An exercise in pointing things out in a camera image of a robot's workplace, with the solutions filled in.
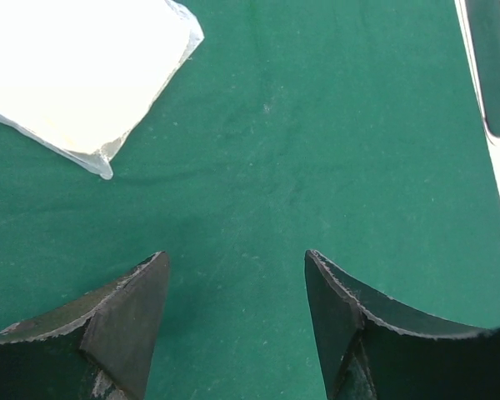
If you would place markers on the stainless steel tray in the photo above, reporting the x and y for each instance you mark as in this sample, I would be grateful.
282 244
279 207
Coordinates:
479 22

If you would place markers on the green surgical cloth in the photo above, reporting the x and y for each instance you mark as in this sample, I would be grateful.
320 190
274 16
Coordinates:
349 127

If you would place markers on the white gauze in clear bag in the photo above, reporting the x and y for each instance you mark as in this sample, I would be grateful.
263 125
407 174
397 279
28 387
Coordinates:
79 76

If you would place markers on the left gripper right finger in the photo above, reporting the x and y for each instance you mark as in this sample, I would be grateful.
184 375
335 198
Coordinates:
371 346

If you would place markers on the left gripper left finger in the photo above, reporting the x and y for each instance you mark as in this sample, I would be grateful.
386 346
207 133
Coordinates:
99 346

